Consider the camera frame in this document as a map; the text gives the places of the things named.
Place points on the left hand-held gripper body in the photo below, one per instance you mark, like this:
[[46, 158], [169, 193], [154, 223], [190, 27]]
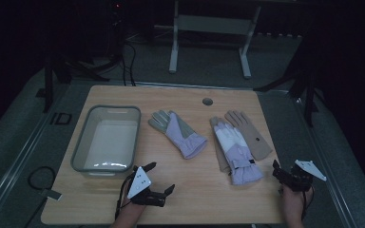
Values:
[[139, 183]]

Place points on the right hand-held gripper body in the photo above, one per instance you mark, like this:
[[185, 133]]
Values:
[[297, 179]]

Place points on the purple and white glove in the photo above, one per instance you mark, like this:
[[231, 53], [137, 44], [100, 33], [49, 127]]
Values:
[[237, 148]]

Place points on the purple and grey glove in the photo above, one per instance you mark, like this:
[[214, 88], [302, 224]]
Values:
[[183, 142]]

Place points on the clear plastic bin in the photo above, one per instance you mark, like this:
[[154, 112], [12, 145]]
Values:
[[107, 142]]

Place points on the person's right hand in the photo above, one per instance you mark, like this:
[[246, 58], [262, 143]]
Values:
[[293, 201]]

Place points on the person's left hand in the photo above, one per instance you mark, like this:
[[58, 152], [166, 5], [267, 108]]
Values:
[[133, 205]]

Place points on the black tripod stand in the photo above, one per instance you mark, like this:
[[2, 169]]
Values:
[[304, 82], [69, 68]]

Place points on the white metal stand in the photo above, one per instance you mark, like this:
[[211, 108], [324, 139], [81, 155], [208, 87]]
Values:
[[214, 24]]

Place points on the dark device with red light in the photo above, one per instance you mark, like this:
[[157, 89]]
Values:
[[117, 12]]

